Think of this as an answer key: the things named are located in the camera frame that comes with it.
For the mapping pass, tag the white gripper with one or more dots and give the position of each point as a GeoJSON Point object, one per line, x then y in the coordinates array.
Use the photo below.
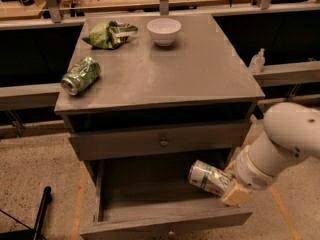
{"type": "Point", "coordinates": [247, 174]}

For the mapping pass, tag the white 7up soda can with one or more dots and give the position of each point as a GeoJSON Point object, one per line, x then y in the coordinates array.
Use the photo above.
{"type": "Point", "coordinates": [209, 178]}

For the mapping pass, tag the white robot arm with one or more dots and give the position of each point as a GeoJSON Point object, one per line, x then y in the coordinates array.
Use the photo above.
{"type": "Point", "coordinates": [291, 134]}

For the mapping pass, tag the open grey middle drawer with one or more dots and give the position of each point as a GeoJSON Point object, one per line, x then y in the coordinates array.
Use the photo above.
{"type": "Point", "coordinates": [140, 198]}

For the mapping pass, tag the grey wooden drawer cabinet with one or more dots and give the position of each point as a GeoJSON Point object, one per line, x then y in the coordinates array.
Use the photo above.
{"type": "Point", "coordinates": [199, 78]}

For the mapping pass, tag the closed grey top drawer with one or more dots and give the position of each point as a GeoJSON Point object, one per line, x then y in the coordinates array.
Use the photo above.
{"type": "Point", "coordinates": [159, 140]}

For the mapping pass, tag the green crushed soda can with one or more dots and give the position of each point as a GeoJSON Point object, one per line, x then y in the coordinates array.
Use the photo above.
{"type": "Point", "coordinates": [80, 76]}

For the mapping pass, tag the clear hand sanitizer bottle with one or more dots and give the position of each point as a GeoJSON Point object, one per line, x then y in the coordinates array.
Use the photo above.
{"type": "Point", "coordinates": [257, 62]}

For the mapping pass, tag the white ceramic bowl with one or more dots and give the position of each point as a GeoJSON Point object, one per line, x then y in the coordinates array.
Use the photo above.
{"type": "Point", "coordinates": [163, 31]}

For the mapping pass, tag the green chip bag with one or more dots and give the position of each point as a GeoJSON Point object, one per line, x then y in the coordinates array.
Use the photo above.
{"type": "Point", "coordinates": [109, 35]}

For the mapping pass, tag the black pole stand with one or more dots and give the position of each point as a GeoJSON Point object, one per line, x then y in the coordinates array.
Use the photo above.
{"type": "Point", "coordinates": [45, 201]}

